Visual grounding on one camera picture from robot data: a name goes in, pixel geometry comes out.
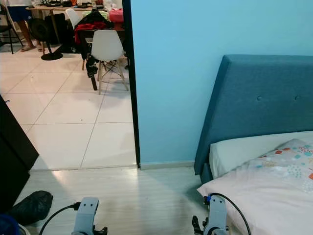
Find black plastic rubbish bag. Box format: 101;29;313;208
7;190;54;226

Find blue upholstered headboard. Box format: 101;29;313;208
194;54;313;177

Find red cloth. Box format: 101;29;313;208
74;22;109;45

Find black door frame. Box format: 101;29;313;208
121;0;141;167

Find light wooden desk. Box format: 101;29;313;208
25;4;109;54

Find pink bag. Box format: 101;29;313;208
109;8;124;24

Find pink floral print pillow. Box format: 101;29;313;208
197;139;313;235

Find white shell chair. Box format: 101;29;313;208
91;29;130;95
66;8;84;29

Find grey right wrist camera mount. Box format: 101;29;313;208
205;194;228;235

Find cream bed mattress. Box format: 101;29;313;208
209;130;313;180

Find black hanging cloth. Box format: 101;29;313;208
85;54;100;78

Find black folding chair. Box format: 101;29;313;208
0;5;18;54

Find blue plastic bucket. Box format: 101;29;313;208
0;213;21;235

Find grey skirting board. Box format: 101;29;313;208
139;161;197;170

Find black jacket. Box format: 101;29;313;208
78;9;111;28

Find person in blue shorts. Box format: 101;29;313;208
4;0;38;52

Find black floor fan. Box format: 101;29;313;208
29;18;64;61

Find black cabinet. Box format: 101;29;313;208
0;95;40;214

